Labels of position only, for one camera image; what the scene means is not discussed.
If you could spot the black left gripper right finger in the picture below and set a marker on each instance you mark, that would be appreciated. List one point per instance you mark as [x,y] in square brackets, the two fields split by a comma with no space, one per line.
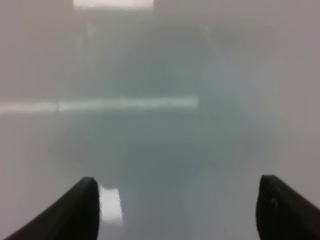
[281,213]

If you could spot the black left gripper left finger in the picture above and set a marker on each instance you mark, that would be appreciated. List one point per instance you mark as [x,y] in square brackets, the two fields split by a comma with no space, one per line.
[74,216]

